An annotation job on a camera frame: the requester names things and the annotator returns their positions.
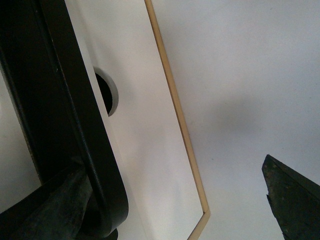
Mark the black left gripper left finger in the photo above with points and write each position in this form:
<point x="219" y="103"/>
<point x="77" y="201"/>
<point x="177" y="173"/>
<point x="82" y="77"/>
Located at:
<point x="54" y="211"/>

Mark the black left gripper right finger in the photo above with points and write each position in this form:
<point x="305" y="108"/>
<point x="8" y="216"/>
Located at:
<point x="294" y="200"/>

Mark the black drawer handle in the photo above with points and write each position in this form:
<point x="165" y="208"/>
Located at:
<point x="49" y="85"/>

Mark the wooden drawer cabinet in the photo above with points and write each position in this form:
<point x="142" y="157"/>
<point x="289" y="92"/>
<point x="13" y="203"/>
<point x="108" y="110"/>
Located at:
<point x="206" y="213"/>

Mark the white lower drawer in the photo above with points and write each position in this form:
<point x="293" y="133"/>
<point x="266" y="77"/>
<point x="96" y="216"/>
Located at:
<point x="126" y="73"/>

